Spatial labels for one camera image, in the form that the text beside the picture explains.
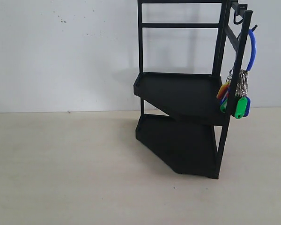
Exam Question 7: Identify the colourful key tag bunch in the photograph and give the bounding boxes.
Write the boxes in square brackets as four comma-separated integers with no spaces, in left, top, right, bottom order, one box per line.
[216,30,257,119]

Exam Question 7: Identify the black metal shelf rack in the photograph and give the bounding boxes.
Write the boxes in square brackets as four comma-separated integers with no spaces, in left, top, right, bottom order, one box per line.
[133,0,253,179]

